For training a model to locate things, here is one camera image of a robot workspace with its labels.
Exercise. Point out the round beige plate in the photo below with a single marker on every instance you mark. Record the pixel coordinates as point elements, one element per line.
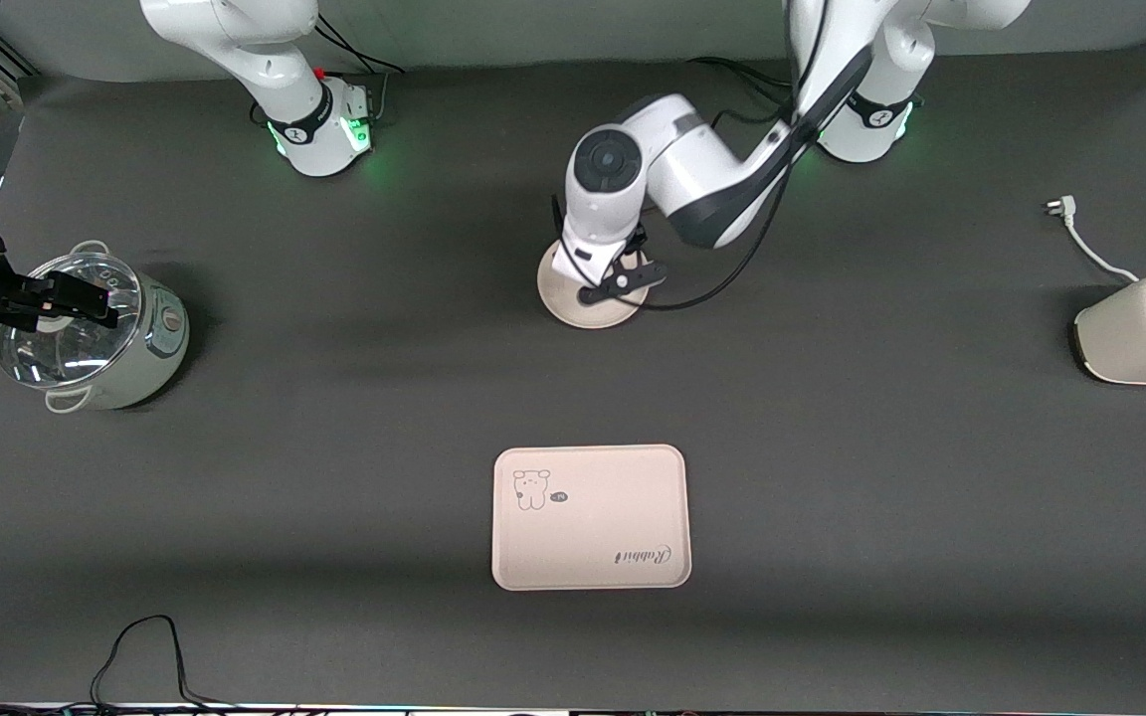
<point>605,314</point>

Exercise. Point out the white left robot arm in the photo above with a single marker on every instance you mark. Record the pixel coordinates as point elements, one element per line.
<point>692,169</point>

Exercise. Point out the aluminium frame rail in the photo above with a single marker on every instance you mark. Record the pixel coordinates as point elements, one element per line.
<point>11,55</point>

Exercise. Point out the pale green electric cooking pot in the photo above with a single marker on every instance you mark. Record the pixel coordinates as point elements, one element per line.
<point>150,348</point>

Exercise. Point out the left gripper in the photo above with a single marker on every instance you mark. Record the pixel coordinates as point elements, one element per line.
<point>640,236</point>

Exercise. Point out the glass pot lid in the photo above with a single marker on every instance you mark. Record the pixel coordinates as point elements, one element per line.
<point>56,353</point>

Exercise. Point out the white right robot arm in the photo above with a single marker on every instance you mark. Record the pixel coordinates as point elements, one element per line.
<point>306,117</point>

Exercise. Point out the beige rectangular rabbit print tray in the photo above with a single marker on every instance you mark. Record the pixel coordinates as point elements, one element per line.
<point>590,537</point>

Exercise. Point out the cream white toaster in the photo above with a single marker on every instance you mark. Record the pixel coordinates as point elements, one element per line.
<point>1135,338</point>

